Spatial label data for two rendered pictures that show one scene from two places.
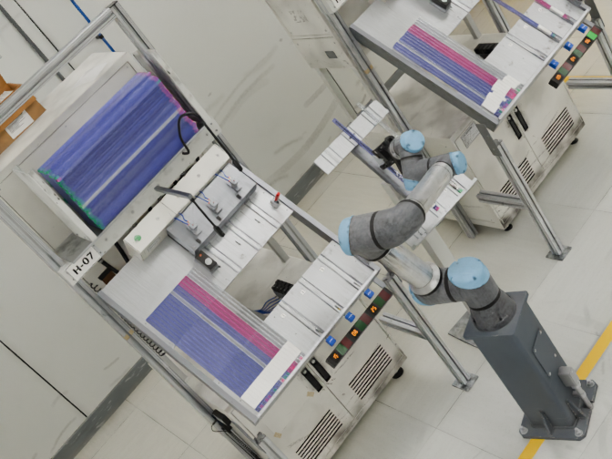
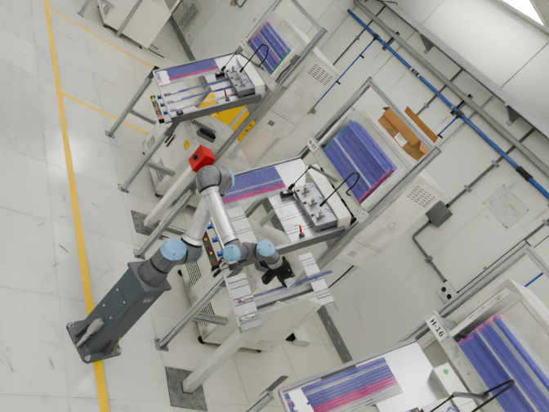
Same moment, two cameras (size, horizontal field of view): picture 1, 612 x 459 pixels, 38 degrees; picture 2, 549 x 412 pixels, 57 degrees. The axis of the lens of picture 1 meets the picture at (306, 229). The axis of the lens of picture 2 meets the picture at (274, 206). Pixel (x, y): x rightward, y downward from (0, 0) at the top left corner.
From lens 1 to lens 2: 2.83 m
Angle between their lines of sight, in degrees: 59
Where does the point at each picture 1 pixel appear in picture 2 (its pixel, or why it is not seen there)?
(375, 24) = (410, 358)
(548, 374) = (104, 303)
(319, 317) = not seen: hidden behind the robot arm
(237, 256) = (282, 209)
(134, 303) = (285, 166)
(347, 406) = (198, 290)
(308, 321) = not seen: hidden behind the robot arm
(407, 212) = (206, 176)
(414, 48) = (373, 370)
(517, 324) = (131, 270)
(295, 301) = (240, 221)
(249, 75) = not seen: outside the picture
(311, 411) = (205, 263)
